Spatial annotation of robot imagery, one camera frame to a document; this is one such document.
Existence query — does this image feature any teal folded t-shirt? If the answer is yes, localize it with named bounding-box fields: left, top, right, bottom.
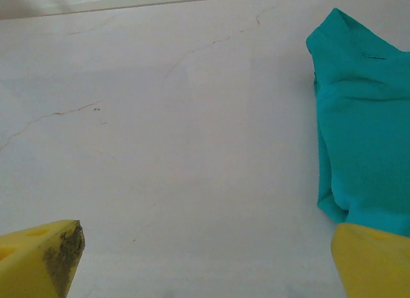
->
left=306, top=8, right=410, bottom=238

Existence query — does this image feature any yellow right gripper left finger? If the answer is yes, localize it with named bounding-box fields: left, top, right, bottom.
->
left=0, top=219, right=86, bottom=298

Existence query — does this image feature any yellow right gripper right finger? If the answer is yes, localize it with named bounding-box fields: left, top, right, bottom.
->
left=330, top=222, right=410, bottom=298

